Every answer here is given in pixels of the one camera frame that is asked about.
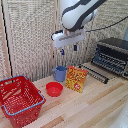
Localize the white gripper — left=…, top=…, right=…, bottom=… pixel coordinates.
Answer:
left=51, top=27, right=87, bottom=57

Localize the blue plastic mug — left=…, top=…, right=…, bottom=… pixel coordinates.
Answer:
left=51, top=65, right=68, bottom=83

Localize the black oven door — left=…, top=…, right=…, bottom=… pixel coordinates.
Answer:
left=79, top=63, right=111, bottom=85

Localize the black toaster oven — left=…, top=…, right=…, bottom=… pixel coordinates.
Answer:
left=91, top=37, right=128, bottom=80

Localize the macaroni and cheese box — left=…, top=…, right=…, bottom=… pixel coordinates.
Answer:
left=65, top=65, right=89, bottom=94

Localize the woven wood-framed folding screen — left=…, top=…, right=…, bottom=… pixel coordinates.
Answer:
left=0, top=0, right=128, bottom=82

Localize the red plastic bowl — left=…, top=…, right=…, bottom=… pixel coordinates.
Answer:
left=45, top=81, right=64, bottom=98

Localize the red shopping basket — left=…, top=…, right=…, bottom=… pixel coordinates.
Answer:
left=0, top=75, right=46, bottom=128

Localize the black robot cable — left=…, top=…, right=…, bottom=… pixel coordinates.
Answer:
left=85, top=14, right=128, bottom=34

